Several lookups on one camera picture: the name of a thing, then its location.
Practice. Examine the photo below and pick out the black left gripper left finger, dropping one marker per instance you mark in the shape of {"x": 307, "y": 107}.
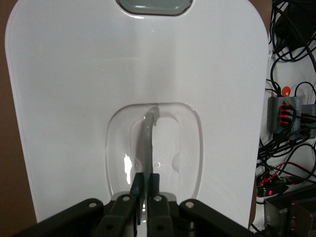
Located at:
{"x": 118, "y": 217}

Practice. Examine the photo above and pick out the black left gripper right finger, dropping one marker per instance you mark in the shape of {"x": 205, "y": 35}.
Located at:
{"x": 160, "y": 217}

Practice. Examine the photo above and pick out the white plastic cutting board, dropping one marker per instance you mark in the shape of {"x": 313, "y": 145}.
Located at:
{"x": 74, "y": 98}

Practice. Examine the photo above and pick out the grey power supply box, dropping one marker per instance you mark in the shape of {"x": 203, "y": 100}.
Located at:
{"x": 274, "y": 217}

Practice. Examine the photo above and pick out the circuit board red LED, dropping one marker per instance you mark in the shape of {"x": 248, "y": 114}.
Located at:
{"x": 270, "y": 192}

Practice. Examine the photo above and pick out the grey USB hub orange ports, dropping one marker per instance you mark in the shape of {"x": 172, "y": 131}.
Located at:
{"x": 274, "y": 116}
{"x": 311, "y": 111}

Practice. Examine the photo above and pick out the black power adapter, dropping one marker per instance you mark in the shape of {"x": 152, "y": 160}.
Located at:
{"x": 296, "y": 29}

